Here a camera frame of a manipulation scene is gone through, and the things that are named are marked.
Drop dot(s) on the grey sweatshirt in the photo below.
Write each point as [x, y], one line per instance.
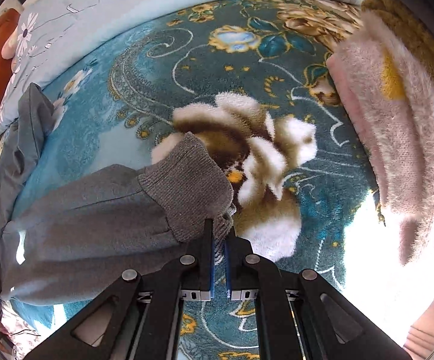
[70, 244]

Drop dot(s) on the pink floral pillow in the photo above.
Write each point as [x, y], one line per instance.
[9, 49]

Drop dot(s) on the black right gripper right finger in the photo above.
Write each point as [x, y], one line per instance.
[301, 315]

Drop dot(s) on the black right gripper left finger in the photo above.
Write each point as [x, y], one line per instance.
[147, 310]

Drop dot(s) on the pink fluffy garment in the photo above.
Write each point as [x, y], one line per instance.
[389, 97]

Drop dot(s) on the teal floral bed blanket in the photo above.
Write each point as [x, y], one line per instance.
[250, 80]

